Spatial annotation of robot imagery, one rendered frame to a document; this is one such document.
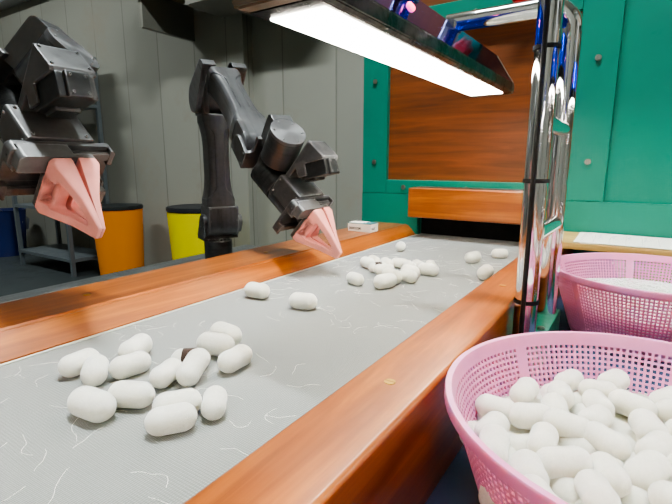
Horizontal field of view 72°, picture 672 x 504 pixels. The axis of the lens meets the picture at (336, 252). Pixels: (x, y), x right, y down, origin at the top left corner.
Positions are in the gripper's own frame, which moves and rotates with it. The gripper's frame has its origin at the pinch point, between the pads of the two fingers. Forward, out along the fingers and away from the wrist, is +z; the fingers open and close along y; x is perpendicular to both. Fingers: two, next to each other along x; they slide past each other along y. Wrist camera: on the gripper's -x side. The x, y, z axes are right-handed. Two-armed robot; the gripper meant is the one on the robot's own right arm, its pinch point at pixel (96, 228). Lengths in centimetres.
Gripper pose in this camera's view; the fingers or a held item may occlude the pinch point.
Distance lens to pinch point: 51.1
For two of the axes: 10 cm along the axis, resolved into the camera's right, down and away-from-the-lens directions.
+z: 6.3, 7.2, -2.9
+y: 5.5, -1.6, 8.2
